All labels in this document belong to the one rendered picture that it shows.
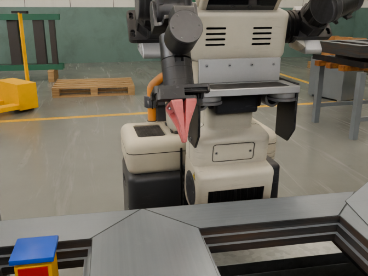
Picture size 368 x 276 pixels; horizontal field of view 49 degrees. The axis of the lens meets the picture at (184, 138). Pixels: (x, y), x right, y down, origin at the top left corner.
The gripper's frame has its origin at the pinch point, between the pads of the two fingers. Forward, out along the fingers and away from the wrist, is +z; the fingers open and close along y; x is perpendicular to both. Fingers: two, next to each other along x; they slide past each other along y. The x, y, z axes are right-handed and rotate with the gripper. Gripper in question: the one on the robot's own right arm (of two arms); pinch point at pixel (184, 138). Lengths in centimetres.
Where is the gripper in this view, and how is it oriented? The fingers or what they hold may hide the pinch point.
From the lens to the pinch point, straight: 73.7
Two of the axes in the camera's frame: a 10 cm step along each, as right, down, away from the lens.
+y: 9.7, -0.7, 2.2
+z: 1.0, 9.9, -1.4
